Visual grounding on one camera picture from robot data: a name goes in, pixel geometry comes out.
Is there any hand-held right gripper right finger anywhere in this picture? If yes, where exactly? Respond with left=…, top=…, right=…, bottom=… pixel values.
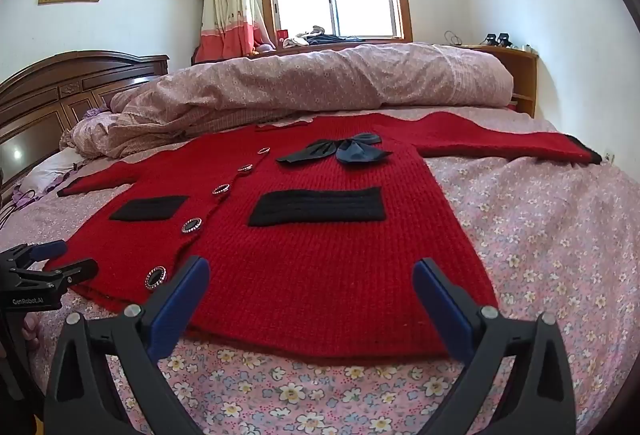
left=411, top=257, right=586, bottom=435

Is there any wooden bedside shelf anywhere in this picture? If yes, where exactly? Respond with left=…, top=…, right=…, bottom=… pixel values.
left=470, top=44, right=540, bottom=118

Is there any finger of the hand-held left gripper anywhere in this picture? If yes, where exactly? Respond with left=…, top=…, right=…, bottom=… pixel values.
left=0, top=240, right=68, bottom=271
left=10, top=257, right=99, bottom=289

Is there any red knit cardigan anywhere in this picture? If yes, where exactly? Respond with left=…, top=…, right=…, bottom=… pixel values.
left=56, top=112, right=603, bottom=361

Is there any white and purple pillow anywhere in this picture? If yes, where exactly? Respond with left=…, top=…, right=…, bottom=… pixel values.
left=12, top=147, right=88, bottom=208

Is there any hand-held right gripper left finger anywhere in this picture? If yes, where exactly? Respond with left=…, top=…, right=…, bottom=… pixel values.
left=44, top=256, right=211, bottom=435

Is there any clothes pile on windowsill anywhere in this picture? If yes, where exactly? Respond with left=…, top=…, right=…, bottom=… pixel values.
left=282, top=26, right=362, bottom=48

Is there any person's left hand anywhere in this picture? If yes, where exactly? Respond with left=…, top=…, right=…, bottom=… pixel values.
left=21, top=312, right=42, bottom=353

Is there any pink floral duvet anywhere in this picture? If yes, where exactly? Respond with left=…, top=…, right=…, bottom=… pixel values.
left=60, top=42, right=516, bottom=160

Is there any pink floral bed sheet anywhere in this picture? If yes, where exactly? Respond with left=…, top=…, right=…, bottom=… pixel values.
left=0, top=115, right=640, bottom=435

